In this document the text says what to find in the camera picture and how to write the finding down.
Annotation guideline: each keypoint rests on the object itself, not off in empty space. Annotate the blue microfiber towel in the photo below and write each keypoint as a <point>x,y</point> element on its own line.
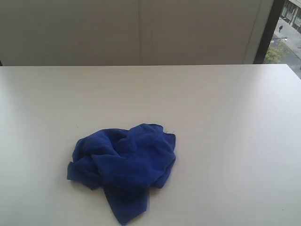
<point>125,163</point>

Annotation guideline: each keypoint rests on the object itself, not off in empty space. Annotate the dark window frame post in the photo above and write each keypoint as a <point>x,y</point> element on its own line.
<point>268,31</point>

